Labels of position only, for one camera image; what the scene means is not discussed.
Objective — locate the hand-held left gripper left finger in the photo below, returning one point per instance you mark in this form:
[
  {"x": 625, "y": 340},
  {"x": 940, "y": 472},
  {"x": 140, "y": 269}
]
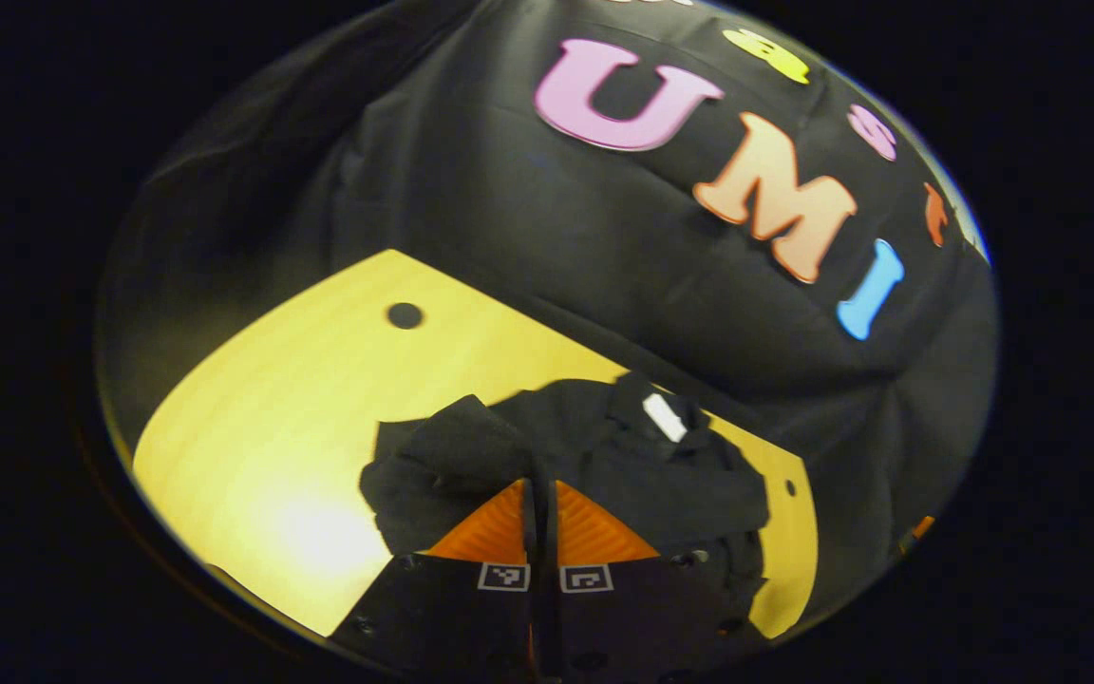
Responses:
[{"x": 452, "y": 617}]

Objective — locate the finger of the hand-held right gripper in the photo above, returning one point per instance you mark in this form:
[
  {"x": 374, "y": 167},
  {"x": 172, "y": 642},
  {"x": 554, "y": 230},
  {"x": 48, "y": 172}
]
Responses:
[{"x": 923, "y": 528}]

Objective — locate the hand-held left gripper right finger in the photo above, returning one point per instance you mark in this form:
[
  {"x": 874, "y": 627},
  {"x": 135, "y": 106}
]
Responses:
[{"x": 623, "y": 617}]

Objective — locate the black button shirt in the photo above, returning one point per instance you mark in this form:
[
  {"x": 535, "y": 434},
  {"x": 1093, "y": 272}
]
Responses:
[{"x": 623, "y": 475}]

